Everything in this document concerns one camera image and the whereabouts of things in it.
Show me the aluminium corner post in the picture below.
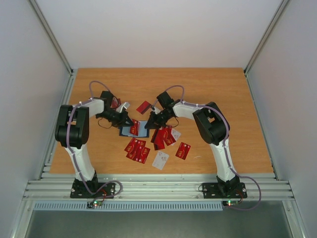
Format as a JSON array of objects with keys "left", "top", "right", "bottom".
[
  {"left": 28, "top": 0, "right": 73, "bottom": 75},
  {"left": 244, "top": 0, "right": 291, "bottom": 77}
]

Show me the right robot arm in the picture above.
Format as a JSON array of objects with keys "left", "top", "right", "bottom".
[{"left": 145, "top": 92, "right": 240, "bottom": 198}]

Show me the left aluminium corner post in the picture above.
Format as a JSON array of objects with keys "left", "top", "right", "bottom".
[{"left": 28, "top": 0, "right": 73, "bottom": 75}]

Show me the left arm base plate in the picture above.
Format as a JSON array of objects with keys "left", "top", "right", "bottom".
[{"left": 70, "top": 180, "right": 115, "bottom": 199}]

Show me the right controller board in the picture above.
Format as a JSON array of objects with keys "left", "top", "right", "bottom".
[{"left": 222, "top": 200, "right": 242, "bottom": 207}]

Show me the aluminium rail frame front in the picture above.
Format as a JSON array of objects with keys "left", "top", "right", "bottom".
[{"left": 23, "top": 173, "right": 295, "bottom": 201}]

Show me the controller board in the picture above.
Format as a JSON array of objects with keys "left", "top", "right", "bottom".
[
  {"left": 86, "top": 200, "right": 103, "bottom": 209},
  {"left": 222, "top": 200, "right": 242, "bottom": 207}
]

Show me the left controller board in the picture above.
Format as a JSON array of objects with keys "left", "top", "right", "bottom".
[{"left": 86, "top": 200, "right": 103, "bottom": 209}]

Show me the right aluminium corner post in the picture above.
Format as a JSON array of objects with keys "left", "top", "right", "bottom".
[{"left": 244, "top": 0, "right": 291, "bottom": 77}]

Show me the dark red stripe card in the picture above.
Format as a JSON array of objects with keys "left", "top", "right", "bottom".
[{"left": 151, "top": 129, "right": 165, "bottom": 145}]

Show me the red card magnetic stripe back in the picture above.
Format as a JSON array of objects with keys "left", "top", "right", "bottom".
[{"left": 136, "top": 101, "right": 152, "bottom": 115}]

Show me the red card far left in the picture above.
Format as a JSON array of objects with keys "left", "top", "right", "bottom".
[{"left": 111, "top": 97, "right": 121, "bottom": 109}]

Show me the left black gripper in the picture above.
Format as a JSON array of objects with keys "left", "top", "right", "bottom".
[{"left": 98, "top": 109, "right": 135, "bottom": 127}]

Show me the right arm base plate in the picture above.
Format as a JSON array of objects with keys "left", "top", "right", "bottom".
[{"left": 201, "top": 182, "right": 248, "bottom": 199}]

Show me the white card under stack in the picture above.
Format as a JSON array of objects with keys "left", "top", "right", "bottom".
[{"left": 171, "top": 129, "right": 181, "bottom": 141}]

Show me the red stripe card lower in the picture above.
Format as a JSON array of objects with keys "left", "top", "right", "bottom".
[{"left": 153, "top": 143, "right": 165, "bottom": 151}]

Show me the grey slotted cable duct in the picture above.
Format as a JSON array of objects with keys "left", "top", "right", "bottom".
[{"left": 33, "top": 201, "right": 223, "bottom": 212}]

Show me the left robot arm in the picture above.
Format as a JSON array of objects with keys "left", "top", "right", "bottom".
[{"left": 54, "top": 91, "right": 133, "bottom": 198}]

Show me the white card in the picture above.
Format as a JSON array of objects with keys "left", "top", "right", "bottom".
[
  {"left": 171, "top": 129, "right": 181, "bottom": 141},
  {"left": 152, "top": 151, "right": 169, "bottom": 170}
]

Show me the white card bottom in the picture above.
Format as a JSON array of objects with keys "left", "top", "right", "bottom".
[{"left": 152, "top": 151, "right": 169, "bottom": 170}]

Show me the blue leather card holder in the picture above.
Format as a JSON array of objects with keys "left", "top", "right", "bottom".
[{"left": 119, "top": 120, "right": 150, "bottom": 138}]

